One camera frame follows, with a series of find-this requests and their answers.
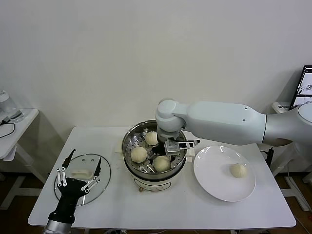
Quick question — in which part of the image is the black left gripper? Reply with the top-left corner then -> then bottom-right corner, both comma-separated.
48,148 -> 102,224

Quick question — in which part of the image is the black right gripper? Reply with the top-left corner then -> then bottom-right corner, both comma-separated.
148,137 -> 178,170

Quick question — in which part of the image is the white steamed baozi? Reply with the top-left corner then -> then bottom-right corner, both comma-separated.
145,131 -> 158,146
229,163 -> 248,179
130,146 -> 148,163
153,156 -> 171,173

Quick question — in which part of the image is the round glass pot lid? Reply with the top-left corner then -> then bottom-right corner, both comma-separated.
54,153 -> 112,207

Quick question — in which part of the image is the stainless steel steamer basket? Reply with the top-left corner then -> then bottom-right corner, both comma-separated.
121,120 -> 188,174

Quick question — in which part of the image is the round white plate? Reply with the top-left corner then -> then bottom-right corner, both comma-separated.
193,145 -> 256,202

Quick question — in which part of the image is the white side table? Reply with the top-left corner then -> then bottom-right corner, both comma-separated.
0,108 -> 47,210
272,101 -> 312,212

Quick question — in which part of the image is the small clear glass dish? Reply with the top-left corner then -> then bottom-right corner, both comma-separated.
9,109 -> 24,122

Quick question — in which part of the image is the clear water jug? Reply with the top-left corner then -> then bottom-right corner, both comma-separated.
0,89 -> 17,115

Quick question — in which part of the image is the white printed box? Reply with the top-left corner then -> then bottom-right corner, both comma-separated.
276,102 -> 291,113

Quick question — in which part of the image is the dark grey open laptop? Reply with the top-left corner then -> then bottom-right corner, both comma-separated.
291,65 -> 312,110

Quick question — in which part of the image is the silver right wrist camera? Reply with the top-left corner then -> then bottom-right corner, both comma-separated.
164,139 -> 201,154

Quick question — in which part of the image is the thin black cable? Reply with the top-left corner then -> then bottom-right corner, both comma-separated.
0,121 -> 15,140

